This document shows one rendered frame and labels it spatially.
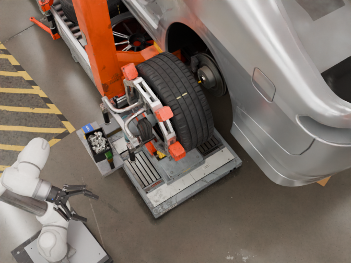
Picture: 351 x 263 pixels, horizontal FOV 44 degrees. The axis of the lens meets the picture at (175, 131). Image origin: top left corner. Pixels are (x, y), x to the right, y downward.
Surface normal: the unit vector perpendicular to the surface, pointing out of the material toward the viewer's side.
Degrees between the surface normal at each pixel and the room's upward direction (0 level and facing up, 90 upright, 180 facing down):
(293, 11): 2
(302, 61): 20
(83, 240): 0
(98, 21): 90
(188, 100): 36
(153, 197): 0
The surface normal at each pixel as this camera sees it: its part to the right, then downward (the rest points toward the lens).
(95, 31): 0.54, 0.72
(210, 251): -0.01, -0.50
